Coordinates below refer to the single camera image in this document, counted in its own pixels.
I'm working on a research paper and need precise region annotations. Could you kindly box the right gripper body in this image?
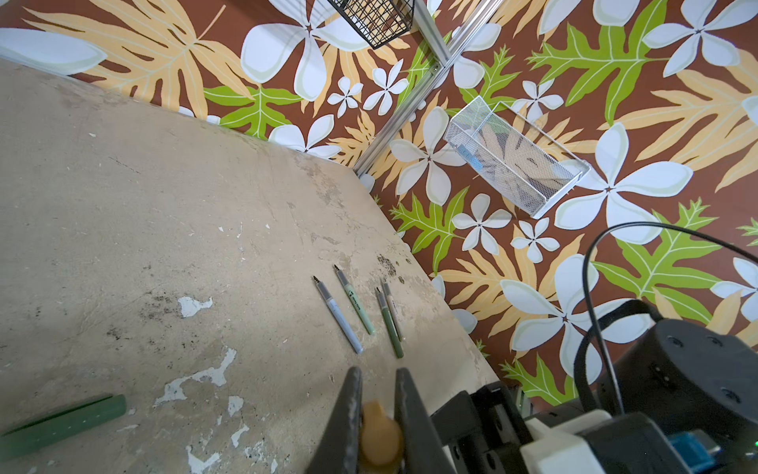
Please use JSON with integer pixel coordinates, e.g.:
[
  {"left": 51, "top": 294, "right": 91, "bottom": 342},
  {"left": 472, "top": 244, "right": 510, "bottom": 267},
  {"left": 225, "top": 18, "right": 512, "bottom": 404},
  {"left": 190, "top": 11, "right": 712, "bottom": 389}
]
[{"left": 432, "top": 382, "right": 533, "bottom": 474}]

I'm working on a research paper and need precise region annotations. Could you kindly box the blue pen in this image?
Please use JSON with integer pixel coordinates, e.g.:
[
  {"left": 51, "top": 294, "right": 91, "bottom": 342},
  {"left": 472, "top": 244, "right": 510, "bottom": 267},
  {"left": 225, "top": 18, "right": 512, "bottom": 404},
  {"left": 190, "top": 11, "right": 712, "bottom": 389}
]
[{"left": 312, "top": 276, "right": 364, "bottom": 355}]

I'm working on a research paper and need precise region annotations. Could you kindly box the dark green pen cap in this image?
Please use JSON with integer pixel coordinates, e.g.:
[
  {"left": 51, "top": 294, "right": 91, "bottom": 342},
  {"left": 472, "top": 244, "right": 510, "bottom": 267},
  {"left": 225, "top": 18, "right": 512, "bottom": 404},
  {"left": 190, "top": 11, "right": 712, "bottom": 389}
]
[{"left": 1, "top": 395, "right": 126, "bottom": 463}]

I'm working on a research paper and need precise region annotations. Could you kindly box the brown pen cap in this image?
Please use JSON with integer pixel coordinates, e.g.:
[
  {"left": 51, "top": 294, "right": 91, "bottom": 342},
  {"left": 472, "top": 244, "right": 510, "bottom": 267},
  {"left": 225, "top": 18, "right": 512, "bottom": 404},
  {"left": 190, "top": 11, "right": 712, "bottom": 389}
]
[{"left": 358, "top": 401, "right": 405, "bottom": 473}]

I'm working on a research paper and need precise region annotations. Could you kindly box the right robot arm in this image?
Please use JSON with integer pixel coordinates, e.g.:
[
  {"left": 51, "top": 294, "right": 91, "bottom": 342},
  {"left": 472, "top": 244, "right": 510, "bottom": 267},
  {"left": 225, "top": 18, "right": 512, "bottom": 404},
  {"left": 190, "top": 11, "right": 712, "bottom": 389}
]
[{"left": 432, "top": 300, "right": 757, "bottom": 473}]

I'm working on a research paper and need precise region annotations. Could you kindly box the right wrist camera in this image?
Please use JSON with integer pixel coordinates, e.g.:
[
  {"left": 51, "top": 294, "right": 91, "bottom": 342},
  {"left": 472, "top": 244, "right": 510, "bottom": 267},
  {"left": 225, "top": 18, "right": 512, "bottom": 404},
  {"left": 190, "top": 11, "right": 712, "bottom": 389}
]
[{"left": 519, "top": 410, "right": 722, "bottom": 473}]

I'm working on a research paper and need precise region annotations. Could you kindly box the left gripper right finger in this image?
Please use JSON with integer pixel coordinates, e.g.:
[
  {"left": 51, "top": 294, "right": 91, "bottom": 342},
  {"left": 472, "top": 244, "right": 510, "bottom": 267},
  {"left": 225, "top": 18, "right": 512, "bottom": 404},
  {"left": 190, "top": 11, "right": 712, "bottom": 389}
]
[{"left": 394, "top": 367, "right": 455, "bottom": 474}]

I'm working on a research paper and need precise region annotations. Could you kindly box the black wire basket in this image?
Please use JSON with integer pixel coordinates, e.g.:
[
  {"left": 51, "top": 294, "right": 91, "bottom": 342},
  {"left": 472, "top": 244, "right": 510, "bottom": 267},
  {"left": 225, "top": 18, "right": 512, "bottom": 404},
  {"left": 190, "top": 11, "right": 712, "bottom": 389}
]
[{"left": 319, "top": 0, "right": 416, "bottom": 51}]

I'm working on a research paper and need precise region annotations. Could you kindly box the dark green pen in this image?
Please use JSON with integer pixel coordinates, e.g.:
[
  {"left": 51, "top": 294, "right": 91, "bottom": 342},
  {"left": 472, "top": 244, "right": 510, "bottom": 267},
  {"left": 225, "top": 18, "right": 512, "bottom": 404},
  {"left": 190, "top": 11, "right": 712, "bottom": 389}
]
[{"left": 375, "top": 288, "right": 405, "bottom": 359}]

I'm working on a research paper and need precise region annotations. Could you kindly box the light green pen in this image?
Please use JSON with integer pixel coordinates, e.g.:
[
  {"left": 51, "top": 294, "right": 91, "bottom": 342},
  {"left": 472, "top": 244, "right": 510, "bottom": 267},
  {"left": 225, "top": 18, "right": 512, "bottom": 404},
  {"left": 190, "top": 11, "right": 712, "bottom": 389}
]
[{"left": 334, "top": 265, "right": 376, "bottom": 335}]

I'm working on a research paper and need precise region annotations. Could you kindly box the white wire basket right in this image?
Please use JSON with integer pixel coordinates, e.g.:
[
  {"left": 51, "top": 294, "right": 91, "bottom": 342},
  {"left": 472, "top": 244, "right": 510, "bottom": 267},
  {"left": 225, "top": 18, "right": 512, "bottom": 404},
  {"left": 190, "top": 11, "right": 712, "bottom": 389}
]
[{"left": 444, "top": 97, "right": 590, "bottom": 219}]

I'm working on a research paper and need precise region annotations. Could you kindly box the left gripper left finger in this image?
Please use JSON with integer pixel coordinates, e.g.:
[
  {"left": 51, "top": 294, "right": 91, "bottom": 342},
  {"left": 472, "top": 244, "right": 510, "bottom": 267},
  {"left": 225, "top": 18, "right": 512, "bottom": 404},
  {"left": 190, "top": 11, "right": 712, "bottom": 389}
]
[{"left": 305, "top": 367, "right": 362, "bottom": 474}]

